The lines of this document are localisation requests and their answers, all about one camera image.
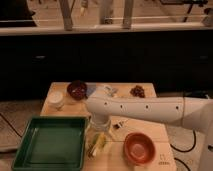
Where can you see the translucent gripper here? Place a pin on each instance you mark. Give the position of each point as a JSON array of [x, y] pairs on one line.
[[100, 122]]

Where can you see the yellow banana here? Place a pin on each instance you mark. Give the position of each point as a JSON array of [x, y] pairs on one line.
[[97, 144]]

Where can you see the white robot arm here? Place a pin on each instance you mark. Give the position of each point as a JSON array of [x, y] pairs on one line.
[[189, 113]]

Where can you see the white cup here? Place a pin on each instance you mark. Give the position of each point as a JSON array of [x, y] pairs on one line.
[[56, 99]]

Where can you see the small dark clip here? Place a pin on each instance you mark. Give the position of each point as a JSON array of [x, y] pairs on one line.
[[119, 125]]

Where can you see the crumpled silver wrapper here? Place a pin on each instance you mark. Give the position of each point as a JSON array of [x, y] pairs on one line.
[[109, 90]]

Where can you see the dark red bowl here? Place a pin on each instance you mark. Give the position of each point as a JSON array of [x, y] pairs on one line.
[[77, 89]]

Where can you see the orange bowl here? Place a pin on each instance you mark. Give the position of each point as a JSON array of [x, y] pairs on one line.
[[138, 149]]

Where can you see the dark grape bunch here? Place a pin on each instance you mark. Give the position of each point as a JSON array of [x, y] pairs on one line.
[[137, 91]]

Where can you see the green plastic tray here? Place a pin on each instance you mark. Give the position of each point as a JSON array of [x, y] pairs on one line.
[[52, 144]]

